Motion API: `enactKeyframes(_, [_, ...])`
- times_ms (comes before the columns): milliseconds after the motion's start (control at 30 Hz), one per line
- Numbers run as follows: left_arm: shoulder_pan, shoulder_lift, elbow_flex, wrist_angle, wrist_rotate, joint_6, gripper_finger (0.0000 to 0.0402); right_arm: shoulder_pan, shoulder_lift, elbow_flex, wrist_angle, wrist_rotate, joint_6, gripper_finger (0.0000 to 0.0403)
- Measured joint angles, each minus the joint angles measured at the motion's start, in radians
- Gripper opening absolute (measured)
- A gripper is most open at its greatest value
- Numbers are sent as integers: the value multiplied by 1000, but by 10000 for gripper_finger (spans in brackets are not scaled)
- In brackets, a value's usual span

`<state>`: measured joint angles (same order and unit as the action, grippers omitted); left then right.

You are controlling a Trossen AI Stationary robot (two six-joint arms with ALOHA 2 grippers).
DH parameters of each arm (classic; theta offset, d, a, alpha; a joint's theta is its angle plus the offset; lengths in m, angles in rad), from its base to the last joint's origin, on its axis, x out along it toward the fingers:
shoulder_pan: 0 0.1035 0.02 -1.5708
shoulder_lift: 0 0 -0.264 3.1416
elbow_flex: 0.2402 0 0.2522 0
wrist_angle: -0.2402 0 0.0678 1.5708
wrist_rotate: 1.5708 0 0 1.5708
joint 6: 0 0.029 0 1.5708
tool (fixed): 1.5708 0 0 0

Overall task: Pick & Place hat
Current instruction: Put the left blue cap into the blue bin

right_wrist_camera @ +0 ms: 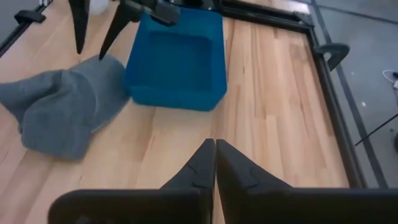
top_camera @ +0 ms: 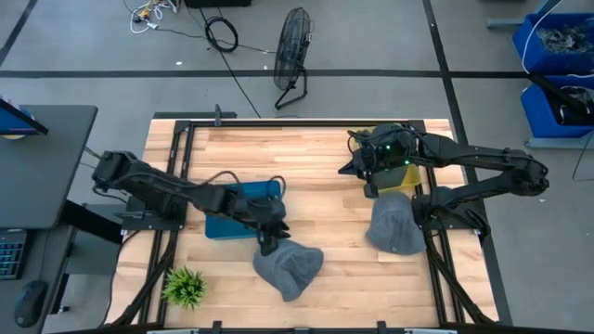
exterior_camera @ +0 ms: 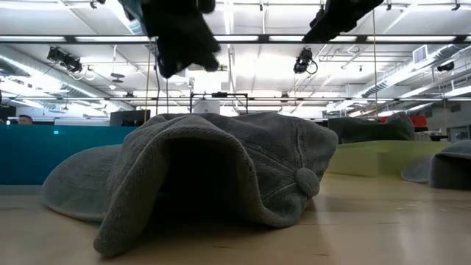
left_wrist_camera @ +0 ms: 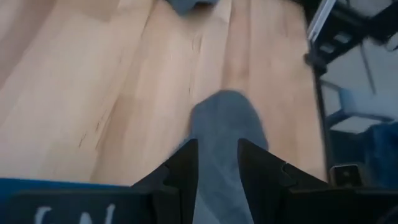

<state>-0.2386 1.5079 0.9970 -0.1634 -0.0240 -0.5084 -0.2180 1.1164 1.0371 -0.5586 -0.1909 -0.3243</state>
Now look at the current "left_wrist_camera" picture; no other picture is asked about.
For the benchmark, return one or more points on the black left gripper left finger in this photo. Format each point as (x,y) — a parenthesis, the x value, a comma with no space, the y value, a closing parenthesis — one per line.
(180,174)

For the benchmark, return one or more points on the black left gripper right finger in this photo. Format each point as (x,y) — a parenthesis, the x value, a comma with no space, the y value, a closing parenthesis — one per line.
(261,180)

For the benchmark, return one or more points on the grey hat with button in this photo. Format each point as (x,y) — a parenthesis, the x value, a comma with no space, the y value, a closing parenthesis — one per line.
(224,124)

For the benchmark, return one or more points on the pale grey hat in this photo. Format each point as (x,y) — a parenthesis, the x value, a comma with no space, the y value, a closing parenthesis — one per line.
(189,5)

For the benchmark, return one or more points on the blue fabric item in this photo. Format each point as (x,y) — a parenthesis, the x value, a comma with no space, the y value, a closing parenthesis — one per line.
(384,155)

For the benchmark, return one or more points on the pale blue chair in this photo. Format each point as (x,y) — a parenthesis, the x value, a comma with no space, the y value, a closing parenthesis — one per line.
(360,104)

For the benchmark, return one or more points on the blue plastic strip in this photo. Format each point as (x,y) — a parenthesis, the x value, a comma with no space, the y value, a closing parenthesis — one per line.
(46,185)

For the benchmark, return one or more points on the aluminium rail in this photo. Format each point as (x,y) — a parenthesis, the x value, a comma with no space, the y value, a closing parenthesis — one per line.
(320,18)

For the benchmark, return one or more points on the black table frame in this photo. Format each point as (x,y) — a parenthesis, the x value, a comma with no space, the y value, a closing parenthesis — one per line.
(342,28)

